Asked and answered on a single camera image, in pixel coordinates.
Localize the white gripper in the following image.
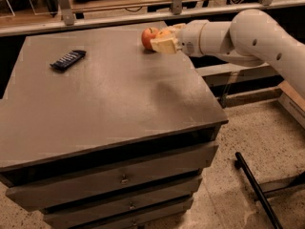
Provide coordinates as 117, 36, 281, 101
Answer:
151, 20, 208, 57

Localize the orange fruit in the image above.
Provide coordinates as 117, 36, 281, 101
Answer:
155, 30, 171, 38

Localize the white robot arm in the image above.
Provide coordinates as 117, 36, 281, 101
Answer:
151, 10, 305, 97

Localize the red apple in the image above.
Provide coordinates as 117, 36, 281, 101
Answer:
141, 27, 159, 50

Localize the dark blue snack bar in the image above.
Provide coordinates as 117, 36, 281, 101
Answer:
51, 50, 87, 72

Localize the grey metal railing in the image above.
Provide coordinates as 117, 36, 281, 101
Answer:
0, 0, 305, 37

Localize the grey drawer cabinet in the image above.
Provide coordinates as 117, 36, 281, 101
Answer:
0, 26, 227, 216

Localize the black metal bar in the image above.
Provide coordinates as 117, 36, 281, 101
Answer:
234, 152, 283, 229

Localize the middle grey drawer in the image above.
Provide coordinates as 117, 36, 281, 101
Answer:
44, 175, 202, 229

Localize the grey drawer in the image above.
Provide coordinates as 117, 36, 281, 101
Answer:
91, 196, 194, 229
44, 175, 202, 229
6, 141, 218, 211

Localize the bottom grey drawer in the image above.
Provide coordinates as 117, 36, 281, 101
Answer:
91, 196, 194, 229

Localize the top grey drawer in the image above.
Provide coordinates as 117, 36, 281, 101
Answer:
6, 141, 218, 211

